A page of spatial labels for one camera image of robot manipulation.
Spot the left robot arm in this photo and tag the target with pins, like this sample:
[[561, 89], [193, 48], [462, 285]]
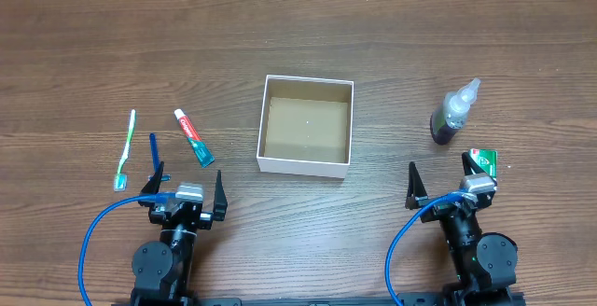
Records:
[[162, 268]]

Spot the green soap box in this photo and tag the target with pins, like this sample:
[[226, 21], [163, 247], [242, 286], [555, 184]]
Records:
[[486, 159]]

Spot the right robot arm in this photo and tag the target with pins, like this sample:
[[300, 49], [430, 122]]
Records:
[[485, 263]]

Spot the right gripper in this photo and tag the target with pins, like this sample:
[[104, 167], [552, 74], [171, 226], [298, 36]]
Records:
[[450, 209]]

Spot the red green toothpaste tube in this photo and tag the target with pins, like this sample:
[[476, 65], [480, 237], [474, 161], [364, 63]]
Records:
[[199, 148]]

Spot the white cardboard box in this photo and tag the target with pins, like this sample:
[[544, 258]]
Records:
[[306, 126]]

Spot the blue toothbrush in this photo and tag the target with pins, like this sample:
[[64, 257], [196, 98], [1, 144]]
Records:
[[154, 151]]

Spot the green white toothbrush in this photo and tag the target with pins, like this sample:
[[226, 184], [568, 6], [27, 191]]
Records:
[[120, 179]]

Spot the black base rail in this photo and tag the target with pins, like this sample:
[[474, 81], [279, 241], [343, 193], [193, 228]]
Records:
[[317, 302]]

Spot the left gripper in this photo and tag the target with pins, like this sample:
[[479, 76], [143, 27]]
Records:
[[185, 214]]

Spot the clear bottle dark liquid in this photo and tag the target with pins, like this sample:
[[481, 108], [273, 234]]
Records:
[[451, 116]]

